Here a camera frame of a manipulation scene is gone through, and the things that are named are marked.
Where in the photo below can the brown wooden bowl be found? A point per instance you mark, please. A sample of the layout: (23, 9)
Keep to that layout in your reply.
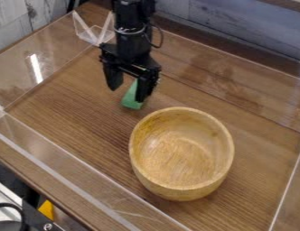
(181, 152)

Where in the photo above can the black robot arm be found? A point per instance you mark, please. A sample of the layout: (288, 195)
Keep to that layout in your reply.
(133, 17)

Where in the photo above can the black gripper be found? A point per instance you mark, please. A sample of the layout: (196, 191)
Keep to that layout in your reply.
(127, 56)

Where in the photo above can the clear acrylic corner bracket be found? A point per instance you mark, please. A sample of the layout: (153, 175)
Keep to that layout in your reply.
(94, 34)

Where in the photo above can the green rectangular block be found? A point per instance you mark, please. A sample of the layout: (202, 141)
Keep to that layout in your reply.
(129, 101)

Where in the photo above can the yellow sticker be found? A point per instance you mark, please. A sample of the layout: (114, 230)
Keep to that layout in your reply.
(46, 209)

